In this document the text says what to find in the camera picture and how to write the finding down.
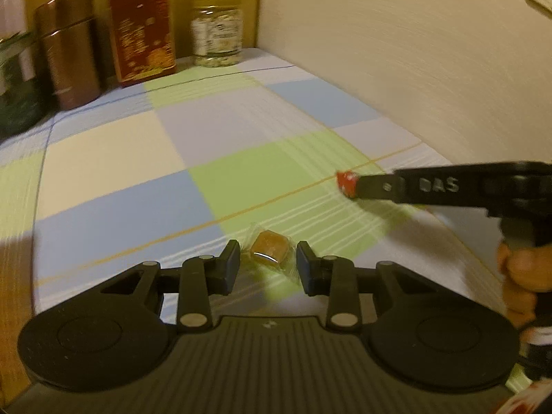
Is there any brown candy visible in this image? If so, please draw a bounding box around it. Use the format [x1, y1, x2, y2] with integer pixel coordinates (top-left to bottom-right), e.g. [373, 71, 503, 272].
[241, 223, 300, 285]

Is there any small red candy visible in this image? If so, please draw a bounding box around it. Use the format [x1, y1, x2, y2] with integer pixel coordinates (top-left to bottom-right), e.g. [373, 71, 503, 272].
[336, 170, 359, 199]

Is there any person right hand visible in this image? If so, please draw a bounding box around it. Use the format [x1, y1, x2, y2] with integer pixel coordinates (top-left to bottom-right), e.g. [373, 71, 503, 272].
[497, 242, 552, 327]

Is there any checkered tablecloth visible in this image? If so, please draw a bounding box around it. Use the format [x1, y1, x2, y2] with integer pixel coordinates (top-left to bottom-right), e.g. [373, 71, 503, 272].
[0, 47, 536, 397]

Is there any dark green glass jar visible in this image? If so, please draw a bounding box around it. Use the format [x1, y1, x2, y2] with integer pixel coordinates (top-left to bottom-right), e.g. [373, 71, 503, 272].
[1, 32, 49, 139]

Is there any clear jar yellow lid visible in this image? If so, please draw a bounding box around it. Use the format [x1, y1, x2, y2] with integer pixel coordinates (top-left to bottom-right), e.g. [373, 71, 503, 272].
[191, 0, 243, 67]

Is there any red gold gift box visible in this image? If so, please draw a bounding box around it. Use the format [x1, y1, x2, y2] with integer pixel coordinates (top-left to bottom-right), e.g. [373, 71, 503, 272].
[109, 0, 176, 87]

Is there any brown metal canister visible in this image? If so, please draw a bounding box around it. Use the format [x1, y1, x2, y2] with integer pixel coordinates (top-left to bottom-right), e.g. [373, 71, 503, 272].
[34, 0, 106, 110]

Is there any pink sheer curtain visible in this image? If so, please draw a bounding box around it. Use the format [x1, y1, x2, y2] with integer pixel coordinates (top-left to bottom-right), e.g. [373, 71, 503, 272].
[0, 0, 36, 83]

